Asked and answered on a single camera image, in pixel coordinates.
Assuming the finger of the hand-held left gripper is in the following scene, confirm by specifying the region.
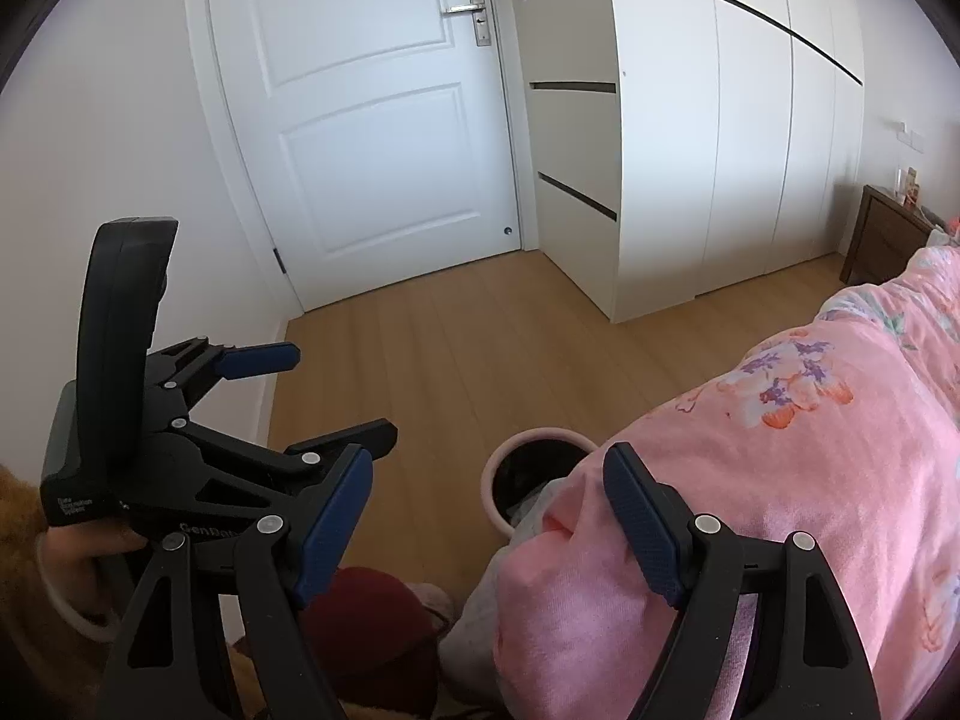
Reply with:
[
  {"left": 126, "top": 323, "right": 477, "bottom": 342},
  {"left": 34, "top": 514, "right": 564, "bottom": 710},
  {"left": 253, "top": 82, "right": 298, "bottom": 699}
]
[
  {"left": 146, "top": 337, "right": 301, "bottom": 415},
  {"left": 174, "top": 418, "right": 398, "bottom": 517}
]

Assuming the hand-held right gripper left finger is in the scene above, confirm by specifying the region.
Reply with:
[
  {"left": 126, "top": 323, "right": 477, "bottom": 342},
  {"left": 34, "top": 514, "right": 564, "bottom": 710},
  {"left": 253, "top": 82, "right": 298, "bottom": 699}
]
[{"left": 105, "top": 446, "right": 374, "bottom": 720}]

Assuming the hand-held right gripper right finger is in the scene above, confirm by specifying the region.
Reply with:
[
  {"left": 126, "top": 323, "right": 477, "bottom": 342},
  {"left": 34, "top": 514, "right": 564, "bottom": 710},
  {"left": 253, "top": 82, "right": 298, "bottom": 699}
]
[{"left": 602, "top": 441, "right": 882, "bottom": 720}]

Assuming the pink round waste bin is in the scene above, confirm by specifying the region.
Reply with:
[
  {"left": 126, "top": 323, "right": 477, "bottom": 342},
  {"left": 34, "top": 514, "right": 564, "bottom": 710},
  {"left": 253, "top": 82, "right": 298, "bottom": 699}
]
[{"left": 481, "top": 427, "right": 601, "bottom": 541}]

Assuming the person's left hand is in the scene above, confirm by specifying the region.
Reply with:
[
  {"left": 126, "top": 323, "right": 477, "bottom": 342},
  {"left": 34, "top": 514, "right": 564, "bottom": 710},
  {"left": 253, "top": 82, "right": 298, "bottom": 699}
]
[{"left": 36, "top": 519, "right": 149, "bottom": 578}]

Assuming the dark red cloth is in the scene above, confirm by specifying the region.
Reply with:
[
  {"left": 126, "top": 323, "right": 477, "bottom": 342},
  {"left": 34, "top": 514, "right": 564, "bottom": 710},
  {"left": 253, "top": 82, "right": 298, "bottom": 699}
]
[{"left": 300, "top": 566, "right": 443, "bottom": 720}]

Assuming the dusty pink slipper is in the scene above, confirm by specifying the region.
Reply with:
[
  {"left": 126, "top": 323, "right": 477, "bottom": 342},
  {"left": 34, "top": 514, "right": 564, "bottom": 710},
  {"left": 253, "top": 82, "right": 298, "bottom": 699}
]
[{"left": 409, "top": 581, "right": 457, "bottom": 627}]

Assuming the pink floral blanket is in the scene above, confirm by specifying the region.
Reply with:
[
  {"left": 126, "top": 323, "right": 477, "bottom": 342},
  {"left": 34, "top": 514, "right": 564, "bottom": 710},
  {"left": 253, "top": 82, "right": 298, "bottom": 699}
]
[{"left": 495, "top": 244, "right": 960, "bottom": 720}]

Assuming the mauve bed sheet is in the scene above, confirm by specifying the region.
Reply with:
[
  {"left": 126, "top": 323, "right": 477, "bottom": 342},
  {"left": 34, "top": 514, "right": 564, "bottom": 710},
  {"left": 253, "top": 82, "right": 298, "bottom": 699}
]
[{"left": 439, "top": 480, "right": 586, "bottom": 713}]

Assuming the white door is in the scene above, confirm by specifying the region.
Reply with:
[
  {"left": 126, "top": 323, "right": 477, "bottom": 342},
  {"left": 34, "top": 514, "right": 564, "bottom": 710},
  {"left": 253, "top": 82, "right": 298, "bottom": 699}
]
[{"left": 184, "top": 0, "right": 526, "bottom": 312}]

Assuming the white wardrobe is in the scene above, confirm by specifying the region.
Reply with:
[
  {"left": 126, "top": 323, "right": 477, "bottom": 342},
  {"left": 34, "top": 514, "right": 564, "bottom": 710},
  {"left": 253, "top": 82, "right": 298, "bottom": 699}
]
[{"left": 510, "top": 0, "right": 867, "bottom": 323}]

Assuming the dark wooden nightstand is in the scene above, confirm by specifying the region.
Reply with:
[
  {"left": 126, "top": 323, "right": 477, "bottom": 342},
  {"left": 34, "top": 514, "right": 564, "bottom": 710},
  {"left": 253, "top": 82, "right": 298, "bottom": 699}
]
[{"left": 840, "top": 184, "right": 950, "bottom": 286}]

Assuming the white bracelet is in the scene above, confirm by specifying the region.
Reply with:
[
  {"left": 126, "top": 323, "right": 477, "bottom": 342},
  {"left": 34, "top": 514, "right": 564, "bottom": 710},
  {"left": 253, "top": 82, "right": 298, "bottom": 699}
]
[{"left": 37, "top": 544, "right": 125, "bottom": 642}]

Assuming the silver door handle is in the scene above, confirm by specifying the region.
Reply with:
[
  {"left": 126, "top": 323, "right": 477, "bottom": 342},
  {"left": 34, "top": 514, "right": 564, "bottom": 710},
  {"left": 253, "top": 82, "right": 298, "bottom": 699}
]
[{"left": 442, "top": 0, "right": 492, "bottom": 46}]

